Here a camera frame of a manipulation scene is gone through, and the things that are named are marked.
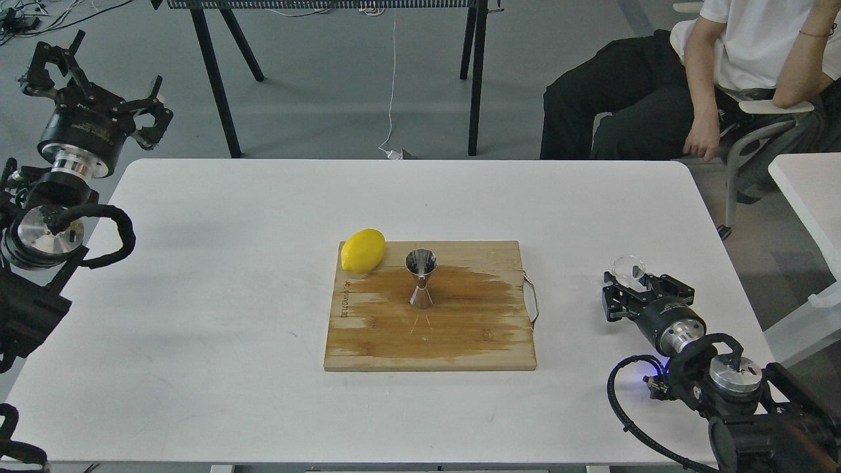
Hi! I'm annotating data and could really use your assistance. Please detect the grey white chair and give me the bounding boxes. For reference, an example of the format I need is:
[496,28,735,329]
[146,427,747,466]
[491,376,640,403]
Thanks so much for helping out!
[672,1,839,239]

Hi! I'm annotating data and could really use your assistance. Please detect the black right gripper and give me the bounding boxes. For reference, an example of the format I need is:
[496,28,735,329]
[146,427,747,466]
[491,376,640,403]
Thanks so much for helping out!
[602,271,707,357]

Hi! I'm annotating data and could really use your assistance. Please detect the black metal frame table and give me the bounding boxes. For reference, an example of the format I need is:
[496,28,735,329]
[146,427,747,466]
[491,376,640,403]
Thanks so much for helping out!
[150,0,505,159]

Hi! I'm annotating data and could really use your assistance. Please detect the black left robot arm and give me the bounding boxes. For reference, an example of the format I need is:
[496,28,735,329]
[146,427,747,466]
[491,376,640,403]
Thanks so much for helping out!
[1,31,173,373]

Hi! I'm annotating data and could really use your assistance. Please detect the white hanging cable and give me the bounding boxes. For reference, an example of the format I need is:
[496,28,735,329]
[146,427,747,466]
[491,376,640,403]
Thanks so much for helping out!
[378,8,403,160]

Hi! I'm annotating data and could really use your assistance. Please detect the steel jigger measuring cup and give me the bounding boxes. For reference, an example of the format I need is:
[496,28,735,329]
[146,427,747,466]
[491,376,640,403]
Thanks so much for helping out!
[405,248,438,309]

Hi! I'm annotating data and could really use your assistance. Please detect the seated person in white shirt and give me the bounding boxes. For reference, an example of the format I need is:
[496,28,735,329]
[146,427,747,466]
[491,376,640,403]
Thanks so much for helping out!
[539,0,841,162]

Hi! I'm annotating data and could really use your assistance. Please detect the wooden cutting board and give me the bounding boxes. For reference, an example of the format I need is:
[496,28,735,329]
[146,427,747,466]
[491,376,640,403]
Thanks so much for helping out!
[323,240,537,372]

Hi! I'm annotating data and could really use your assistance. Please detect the black floor cables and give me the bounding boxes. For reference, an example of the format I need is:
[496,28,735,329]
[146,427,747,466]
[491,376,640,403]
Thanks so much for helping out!
[0,0,135,48]

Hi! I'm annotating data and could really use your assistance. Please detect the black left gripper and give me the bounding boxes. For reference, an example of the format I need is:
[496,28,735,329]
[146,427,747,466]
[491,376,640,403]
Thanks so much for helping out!
[18,30,174,179]

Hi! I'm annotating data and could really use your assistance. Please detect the small clear glass cup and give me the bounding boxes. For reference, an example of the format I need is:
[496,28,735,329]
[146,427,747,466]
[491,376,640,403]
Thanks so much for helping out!
[612,254,646,291]

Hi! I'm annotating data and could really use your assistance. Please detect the yellow lemon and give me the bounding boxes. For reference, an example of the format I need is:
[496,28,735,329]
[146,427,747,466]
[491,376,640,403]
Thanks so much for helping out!
[340,229,386,275]

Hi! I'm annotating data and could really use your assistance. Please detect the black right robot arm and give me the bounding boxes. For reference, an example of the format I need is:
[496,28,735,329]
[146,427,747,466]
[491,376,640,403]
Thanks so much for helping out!
[602,272,839,472]

